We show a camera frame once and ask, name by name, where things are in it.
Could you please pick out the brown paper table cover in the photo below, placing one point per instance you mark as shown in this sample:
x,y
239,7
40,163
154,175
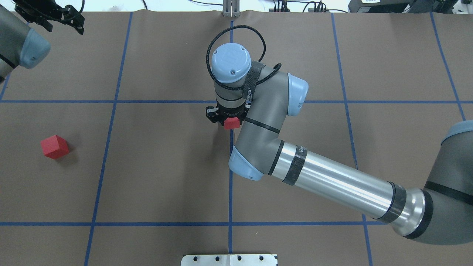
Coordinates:
x,y
147,179

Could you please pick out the aluminium frame post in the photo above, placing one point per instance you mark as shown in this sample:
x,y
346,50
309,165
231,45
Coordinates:
x,y
231,8

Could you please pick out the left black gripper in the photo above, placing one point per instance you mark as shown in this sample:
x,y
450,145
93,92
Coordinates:
x,y
41,13

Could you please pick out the red block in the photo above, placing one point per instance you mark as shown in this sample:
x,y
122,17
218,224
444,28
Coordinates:
x,y
54,147
231,123

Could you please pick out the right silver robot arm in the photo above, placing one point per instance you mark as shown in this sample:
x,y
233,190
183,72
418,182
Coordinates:
x,y
440,213

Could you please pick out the black box with label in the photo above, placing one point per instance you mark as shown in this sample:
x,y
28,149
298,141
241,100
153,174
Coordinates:
x,y
378,6

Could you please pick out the white pedestal column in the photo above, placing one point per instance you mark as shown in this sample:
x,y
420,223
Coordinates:
x,y
230,260

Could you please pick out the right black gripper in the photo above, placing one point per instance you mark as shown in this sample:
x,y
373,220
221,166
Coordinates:
x,y
211,114

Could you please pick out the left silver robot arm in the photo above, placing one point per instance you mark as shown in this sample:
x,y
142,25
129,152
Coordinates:
x,y
20,44

